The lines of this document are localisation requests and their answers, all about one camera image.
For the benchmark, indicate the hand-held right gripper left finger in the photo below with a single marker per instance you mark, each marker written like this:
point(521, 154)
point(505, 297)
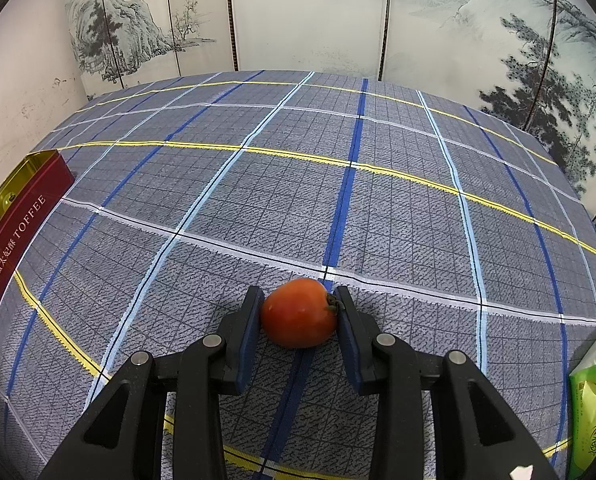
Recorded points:
point(245, 340)

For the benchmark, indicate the red tomato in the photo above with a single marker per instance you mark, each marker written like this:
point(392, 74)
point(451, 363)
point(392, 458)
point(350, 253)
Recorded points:
point(298, 315)

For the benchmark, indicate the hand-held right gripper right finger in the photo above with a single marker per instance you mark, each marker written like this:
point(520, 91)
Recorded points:
point(350, 340)

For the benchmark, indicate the landscape painted folding screen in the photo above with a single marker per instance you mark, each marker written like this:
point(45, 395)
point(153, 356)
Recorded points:
point(308, 10)

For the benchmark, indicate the red and gold tin box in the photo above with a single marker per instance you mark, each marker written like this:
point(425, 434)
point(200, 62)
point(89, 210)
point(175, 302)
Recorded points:
point(18, 240)

